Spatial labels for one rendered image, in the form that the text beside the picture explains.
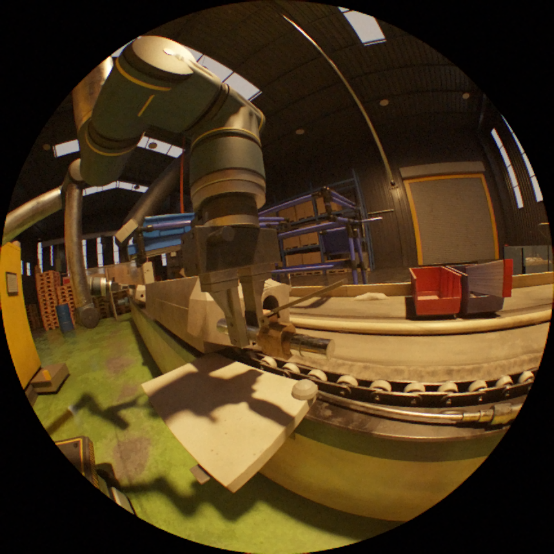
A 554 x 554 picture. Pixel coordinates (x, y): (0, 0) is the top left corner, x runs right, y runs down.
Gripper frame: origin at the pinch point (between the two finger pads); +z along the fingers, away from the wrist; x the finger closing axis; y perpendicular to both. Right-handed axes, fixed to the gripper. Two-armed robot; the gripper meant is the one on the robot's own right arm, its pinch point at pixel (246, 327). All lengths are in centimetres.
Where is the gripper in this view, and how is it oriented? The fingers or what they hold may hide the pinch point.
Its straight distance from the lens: 24.9
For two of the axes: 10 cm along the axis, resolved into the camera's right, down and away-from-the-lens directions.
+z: 1.4, 9.9, 0.9
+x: 6.3, -1.5, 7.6
